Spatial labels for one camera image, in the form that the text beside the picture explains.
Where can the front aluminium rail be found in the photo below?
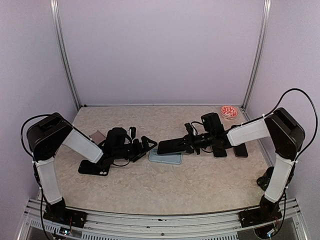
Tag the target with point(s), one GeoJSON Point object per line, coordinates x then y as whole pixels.
{"type": "Point", "coordinates": [223, 225]}

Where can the aluminium frame post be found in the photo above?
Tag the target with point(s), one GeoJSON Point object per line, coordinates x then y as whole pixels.
{"type": "Point", "coordinates": [54, 6]}
{"type": "Point", "coordinates": [258, 53]}

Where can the light blue phone case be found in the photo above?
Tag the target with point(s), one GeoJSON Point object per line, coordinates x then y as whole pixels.
{"type": "Point", "coordinates": [172, 159]}

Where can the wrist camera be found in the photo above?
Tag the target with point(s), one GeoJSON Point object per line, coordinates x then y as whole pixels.
{"type": "Point", "coordinates": [132, 133]}
{"type": "Point", "coordinates": [192, 131]}

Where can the red white patterned bowl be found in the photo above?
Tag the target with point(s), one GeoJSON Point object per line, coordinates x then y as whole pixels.
{"type": "Point", "coordinates": [229, 112]}

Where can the pink clear phone case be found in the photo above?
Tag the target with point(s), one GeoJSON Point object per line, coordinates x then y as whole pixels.
{"type": "Point", "coordinates": [97, 137]}

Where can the left aluminium frame post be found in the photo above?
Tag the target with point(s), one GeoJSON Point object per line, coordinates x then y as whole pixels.
{"type": "Point", "coordinates": [54, 6]}

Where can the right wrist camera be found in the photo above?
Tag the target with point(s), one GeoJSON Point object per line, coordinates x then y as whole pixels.
{"type": "Point", "coordinates": [192, 131]}

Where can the black phone red edge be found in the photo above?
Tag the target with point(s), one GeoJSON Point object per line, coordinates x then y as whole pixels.
{"type": "Point", "coordinates": [240, 151]}

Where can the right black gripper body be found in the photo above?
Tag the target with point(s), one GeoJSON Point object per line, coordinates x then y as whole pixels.
{"type": "Point", "coordinates": [195, 143]}

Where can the right aluminium frame post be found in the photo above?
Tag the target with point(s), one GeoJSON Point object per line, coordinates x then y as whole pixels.
{"type": "Point", "coordinates": [258, 53]}

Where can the black phone silver edge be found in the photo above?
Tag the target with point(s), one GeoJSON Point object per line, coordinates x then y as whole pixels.
{"type": "Point", "coordinates": [219, 153]}

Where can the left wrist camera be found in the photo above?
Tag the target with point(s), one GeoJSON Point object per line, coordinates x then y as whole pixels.
{"type": "Point", "coordinates": [132, 133]}

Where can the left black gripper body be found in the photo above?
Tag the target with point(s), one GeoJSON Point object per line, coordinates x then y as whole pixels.
{"type": "Point", "coordinates": [137, 151]}

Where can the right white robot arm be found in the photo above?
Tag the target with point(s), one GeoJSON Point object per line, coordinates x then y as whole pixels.
{"type": "Point", "coordinates": [279, 126]}

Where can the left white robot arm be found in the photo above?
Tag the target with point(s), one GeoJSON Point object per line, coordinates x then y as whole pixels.
{"type": "Point", "coordinates": [46, 138]}

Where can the dark green mug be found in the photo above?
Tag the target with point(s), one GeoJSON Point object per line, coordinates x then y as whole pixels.
{"type": "Point", "coordinates": [264, 180]}

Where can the black phone case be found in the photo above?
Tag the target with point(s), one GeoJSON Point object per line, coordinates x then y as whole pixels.
{"type": "Point", "coordinates": [89, 168]}

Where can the teal green phone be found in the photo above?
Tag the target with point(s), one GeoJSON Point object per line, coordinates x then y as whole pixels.
{"type": "Point", "coordinates": [166, 147]}

